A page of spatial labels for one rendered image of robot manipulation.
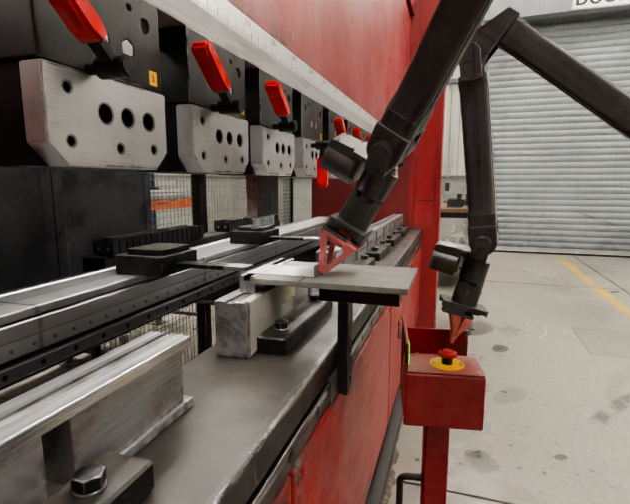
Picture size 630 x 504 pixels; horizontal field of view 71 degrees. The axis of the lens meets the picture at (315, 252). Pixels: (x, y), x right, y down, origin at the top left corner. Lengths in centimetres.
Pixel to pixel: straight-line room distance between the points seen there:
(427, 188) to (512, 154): 532
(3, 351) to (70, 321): 11
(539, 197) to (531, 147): 82
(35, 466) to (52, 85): 30
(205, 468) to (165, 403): 11
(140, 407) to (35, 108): 32
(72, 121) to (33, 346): 43
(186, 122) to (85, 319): 41
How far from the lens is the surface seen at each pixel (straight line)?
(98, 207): 124
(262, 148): 74
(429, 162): 293
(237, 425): 58
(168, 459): 54
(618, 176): 844
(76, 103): 43
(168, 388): 58
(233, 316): 75
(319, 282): 73
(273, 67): 82
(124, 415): 53
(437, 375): 97
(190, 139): 56
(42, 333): 78
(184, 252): 94
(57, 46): 43
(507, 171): 815
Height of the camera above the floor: 116
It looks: 9 degrees down
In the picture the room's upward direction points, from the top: straight up
